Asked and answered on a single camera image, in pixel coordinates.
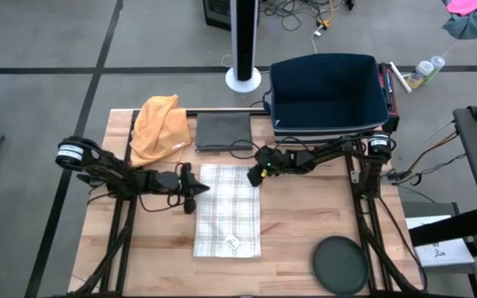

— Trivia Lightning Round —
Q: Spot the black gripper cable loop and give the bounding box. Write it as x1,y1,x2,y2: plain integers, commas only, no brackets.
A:
229,139,265,161
138,190,186,214

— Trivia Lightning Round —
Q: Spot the white black tower fan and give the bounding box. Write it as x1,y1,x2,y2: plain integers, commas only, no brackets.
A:
224,0,263,94

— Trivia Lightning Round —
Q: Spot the black padded bar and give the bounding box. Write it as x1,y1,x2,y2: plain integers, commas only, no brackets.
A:
407,206,477,248

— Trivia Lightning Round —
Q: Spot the white power cable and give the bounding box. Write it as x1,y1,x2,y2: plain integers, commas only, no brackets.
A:
220,24,325,76

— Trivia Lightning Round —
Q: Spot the white cloth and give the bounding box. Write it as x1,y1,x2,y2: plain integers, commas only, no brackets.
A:
192,164,263,259

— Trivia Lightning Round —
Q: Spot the navy white striped fabric bin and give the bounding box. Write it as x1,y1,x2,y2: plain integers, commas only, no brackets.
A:
263,52,391,146

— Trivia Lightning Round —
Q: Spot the pink cloth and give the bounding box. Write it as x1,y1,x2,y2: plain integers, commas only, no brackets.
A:
447,0,477,17

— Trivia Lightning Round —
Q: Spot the red black tool case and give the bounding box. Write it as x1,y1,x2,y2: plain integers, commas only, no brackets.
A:
377,61,401,136

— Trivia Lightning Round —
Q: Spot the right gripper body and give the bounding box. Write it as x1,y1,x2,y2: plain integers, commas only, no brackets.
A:
246,145,318,188

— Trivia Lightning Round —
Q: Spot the dark green round plate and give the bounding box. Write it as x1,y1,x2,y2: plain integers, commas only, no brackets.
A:
312,235,370,296

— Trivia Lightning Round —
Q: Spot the yellow towel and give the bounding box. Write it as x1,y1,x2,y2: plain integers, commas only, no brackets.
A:
129,94,193,167

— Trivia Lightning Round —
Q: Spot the green bottle white cap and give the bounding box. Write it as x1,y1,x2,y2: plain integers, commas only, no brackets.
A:
422,55,446,85

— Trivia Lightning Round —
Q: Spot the tangle of black cables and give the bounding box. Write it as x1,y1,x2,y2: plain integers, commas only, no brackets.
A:
258,0,355,32

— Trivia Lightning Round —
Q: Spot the white handwritten paper tag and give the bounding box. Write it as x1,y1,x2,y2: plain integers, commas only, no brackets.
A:
223,233,242,251

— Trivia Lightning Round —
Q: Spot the white plastic tube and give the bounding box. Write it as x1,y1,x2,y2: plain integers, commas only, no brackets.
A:
388,60,413,94

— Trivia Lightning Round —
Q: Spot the grey kitchen towel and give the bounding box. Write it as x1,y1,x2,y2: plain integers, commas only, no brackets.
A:
195,113,254,153

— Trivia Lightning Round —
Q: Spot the black metal table rail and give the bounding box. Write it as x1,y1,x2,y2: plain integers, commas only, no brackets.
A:
132,108,271,118

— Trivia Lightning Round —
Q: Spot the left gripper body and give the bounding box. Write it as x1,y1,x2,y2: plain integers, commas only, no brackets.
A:
147,161,198,215

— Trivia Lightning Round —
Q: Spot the black box on floor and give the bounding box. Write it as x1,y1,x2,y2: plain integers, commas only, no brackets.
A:
202,0,234,32

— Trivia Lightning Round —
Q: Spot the white printed box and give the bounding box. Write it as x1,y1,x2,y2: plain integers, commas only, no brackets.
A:
405,214,476,275

